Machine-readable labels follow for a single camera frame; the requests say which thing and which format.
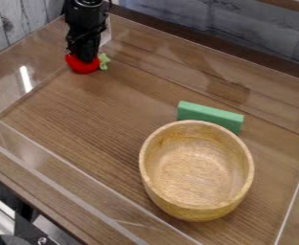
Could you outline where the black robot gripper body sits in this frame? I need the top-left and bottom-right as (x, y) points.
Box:
(64, 0), (111, 55)

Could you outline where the wooden oval bowl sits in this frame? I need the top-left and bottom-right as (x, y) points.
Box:
(139, 121), (254, 222)

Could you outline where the clear acrylic tray enclosure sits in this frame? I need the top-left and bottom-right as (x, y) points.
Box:
(0, 14), (299, 245)

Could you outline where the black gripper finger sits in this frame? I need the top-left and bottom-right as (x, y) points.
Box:
(71, 38), (90, 62)
(87, 35), (102, 62)

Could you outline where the green foam block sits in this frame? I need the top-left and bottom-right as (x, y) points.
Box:
(178, 100), (245, 135)

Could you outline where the red plush strawberry fruit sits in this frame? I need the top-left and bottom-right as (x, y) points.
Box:
(66, 53), (111, 74)

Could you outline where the black equipment with cable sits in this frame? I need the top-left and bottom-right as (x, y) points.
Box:
(0, 212), (59, 245)

